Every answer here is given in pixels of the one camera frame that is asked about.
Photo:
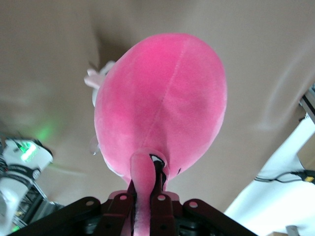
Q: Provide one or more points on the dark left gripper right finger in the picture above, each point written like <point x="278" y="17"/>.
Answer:
<point x="162" y="216"/>

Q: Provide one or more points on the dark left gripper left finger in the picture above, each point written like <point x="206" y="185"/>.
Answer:
<point x="118" y="211"/>

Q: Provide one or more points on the round pink plush toy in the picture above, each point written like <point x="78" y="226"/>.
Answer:
<point x="160" y="98"/>

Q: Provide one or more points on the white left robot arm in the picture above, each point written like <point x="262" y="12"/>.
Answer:
<point x="14" y="172"/>

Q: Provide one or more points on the aluminium frame profile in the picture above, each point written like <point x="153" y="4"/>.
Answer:
<point x="308" y="103"/>

